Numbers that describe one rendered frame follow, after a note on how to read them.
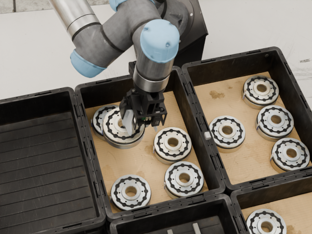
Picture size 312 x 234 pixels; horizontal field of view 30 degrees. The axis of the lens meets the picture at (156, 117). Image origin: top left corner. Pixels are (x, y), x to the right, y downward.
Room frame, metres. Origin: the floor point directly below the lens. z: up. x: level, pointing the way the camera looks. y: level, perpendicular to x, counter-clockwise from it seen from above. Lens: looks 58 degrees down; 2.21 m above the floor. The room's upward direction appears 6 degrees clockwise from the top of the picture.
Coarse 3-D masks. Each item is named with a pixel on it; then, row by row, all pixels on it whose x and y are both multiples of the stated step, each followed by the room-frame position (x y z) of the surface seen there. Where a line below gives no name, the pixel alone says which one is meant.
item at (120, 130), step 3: (117, 117) 0.75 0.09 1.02; (120, 117) 0.75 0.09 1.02; (117, 120) 0.74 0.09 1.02; (114, 123) 0.73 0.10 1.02; (117, 123) 0.73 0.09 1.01; (114, 126) 0.73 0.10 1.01; (117, 126) 0.72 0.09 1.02; (132, 126) 0.73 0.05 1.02; (117, 129) 0.72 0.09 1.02; (120, 129) 0.72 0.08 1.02; (123, 129) 0.72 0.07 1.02; (123, 132) 0.71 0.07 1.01; (126, 132) 0.71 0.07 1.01
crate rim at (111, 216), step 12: (180, 72) 0.97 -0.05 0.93; (84, 84) 0.90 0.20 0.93; (96, 84) 0.90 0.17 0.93; (84, 108) 0.82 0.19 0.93; (192, 108) 0.86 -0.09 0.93; (84, 120) 0.78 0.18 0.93; (204, 132) 0.79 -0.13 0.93; (204, 144) 0.75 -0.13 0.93; (96, 156) 0.68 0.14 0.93; (96, 168) 0.65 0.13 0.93; (216, 168) 0.68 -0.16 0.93; (204, 192) 0.62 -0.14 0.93; (216, 192) 0.62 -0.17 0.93; (108, 204) 0.56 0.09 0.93; (156, 204) 0.57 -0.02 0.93; (168, 204) 0.58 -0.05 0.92; (108, 216) 0.53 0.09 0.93; (120, 216) 0.53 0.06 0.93
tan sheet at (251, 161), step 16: (224, 80) 1.03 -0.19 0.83; (240, 80) 1.04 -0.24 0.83; (208, 96) 0.97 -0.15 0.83; (224, 96) 0.98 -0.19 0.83; (240, 96) 0.98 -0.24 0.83; (208, 112) 0.91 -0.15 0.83; (224, 112) 0.92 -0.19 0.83; (240, 112) 0.93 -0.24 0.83; (256, 112) 0.93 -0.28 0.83; (256, 144) 0.82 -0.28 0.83; (272, 144) 0.83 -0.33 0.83; (224, 160) 0.76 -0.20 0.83; (240, 160) 0.77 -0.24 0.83; (256, 160) 0.78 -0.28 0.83; (240, 176) 0.72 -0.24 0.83; (256, 176) 0.73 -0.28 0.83
